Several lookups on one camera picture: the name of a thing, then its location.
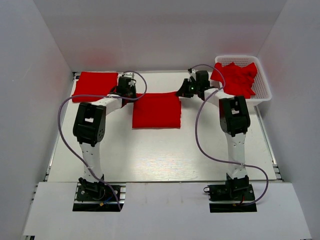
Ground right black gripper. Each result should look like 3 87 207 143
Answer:
176 78 201 98

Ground red t shirt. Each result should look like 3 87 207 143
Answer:
72 71 119 96
124 92 182 129

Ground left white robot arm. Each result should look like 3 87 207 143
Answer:
73 75 137 200

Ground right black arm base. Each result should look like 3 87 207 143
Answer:
203 175 257 213

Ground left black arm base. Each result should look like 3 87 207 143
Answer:
72 177 126 212

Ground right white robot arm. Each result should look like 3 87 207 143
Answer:
175 68 251 200

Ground red t shirts in basket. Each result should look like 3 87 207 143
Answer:
214 62 258 99

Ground folded red t shirt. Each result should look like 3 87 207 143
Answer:
72 71 119 96

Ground white plastic basket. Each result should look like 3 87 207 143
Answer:
215 55 272 106

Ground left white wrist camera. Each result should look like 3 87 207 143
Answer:
121 71 135 79

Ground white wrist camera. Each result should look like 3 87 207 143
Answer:
121 71 135 79
187 68 196 82

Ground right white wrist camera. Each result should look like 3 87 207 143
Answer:
187 68 196 82

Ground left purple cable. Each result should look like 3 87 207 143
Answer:
57 70 148 211

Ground purple cable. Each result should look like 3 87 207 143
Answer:
57 70 148 211
187 63 270 207

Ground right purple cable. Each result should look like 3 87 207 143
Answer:
187 63 270 207

